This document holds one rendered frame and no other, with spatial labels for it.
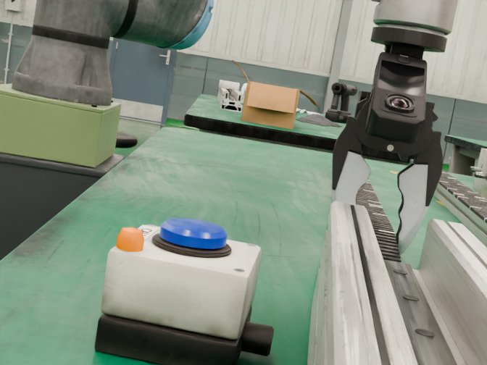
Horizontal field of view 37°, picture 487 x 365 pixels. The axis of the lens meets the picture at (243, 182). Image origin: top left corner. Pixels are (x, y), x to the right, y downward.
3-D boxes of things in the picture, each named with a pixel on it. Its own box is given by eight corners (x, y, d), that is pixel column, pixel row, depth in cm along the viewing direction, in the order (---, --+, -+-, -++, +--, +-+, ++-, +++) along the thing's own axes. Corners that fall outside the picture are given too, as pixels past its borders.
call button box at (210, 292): (130, 309, 48) (144, 217, 47) (273, 337, 47) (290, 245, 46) (92, 351, 40) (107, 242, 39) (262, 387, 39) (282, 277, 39)
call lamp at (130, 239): (119, 242, 41) (123, 222, 41) (146, 247, 41) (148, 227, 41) (112, 248, 40) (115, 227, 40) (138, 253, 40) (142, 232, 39)
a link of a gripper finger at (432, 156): (441, 203, 70) (439, 113, 69) (443, 206, 69) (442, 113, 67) (391, 206, 71) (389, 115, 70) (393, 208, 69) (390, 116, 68)
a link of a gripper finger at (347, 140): (362, 200, 71) (398, 118, 70) (364, 203, 69) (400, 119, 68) (318, 181, 71) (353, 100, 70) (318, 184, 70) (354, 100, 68)
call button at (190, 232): (164, 242, 45) (169, 212, 45) (227, 255, 45) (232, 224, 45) (149, 257, 41) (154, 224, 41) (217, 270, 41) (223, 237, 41)
